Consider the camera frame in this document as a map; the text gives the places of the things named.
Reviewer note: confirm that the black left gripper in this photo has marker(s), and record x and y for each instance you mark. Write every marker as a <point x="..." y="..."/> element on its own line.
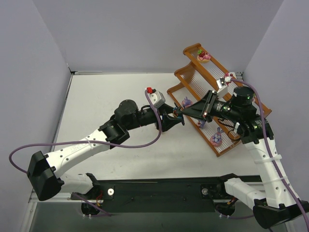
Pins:
<point x="160" y="118"/>

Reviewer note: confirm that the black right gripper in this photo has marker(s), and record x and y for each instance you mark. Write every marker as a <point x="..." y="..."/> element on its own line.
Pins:
<point x="210" y="105"/>

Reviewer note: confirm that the purple creature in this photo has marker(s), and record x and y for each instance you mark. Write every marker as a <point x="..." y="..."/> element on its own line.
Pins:
<point x="186" y="102"/>

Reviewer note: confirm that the purple bunny toy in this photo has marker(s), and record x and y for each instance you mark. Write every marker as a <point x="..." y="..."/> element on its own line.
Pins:
<point x="201" y="124"/>

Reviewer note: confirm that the pink bear cake toy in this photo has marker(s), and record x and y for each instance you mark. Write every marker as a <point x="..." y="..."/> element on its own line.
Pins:
<point x="228" y="77"/>

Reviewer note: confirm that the pink bear strawberry toy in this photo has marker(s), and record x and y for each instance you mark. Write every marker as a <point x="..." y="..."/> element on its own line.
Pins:
<point x="202" y="56"/>

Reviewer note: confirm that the black dragon toy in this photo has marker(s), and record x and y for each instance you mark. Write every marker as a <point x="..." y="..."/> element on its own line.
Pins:
<point x="177" y="111"/>

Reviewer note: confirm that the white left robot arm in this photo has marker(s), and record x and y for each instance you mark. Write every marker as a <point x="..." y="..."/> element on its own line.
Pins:
<point x="47" y="173"/>

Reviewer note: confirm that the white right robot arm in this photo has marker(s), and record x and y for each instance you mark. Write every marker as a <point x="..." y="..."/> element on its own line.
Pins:
<point x="279" y="203"/>

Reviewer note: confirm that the wooden tiered shelf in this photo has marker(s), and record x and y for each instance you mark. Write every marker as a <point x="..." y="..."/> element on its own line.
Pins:
<point x="196" y="79"/>

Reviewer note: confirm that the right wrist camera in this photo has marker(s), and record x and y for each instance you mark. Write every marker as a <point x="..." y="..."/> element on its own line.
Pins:
<point x="222" y="88"/>

